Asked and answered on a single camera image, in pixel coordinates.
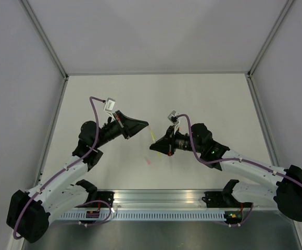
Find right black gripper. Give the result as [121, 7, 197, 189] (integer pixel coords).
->
[150, 125, 203, 157]

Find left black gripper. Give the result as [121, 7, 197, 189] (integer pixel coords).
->
[94, 110, 148, 148]

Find yellow highlighter pen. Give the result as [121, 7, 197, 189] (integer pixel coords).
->
[149, 130, 162, 158]

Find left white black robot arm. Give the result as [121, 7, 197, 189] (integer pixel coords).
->
[6, 110, 149, 243]

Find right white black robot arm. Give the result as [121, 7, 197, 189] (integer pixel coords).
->
[149, 123, 302, 222]

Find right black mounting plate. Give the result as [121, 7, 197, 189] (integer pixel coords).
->
[204, 191, 227, 208]

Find black mounting plate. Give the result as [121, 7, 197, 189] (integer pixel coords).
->
[96, 191, 115, 207]
[204, 191, 227, 208]

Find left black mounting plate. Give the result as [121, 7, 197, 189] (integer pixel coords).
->
[96, 191, 115, 207]

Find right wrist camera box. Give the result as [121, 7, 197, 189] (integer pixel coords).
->
[168, 110, 181, 133]

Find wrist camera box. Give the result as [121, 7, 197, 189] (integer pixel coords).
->
[104, 97, 116, 113]
[168, 110, 181, 133]

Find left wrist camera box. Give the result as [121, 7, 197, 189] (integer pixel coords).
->
[104, 97, 116, 113]

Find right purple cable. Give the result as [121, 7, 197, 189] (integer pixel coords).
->
[177, 113, 302, 227]

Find purple cable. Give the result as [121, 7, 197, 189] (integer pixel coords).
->
[177, 113, 302, 227]
[12, 96, 115, 239]

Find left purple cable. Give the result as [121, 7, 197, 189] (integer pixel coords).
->
[12, 96, 115, 239]

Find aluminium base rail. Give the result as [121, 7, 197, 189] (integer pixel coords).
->
[72, 189, 261, 209]

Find white slotted cable duct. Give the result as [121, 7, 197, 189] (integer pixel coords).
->
[58, 210, 225, 221]

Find right aluminium frame post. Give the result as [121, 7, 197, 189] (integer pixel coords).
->
[246, 0, 296, 79]

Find aluminium frame post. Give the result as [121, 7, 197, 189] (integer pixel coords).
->
[19, 0, 69, 80]
[246, 0, 296, 79]

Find left aluminium frame post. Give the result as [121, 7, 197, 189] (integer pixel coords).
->
[19, 0, 69, 80]

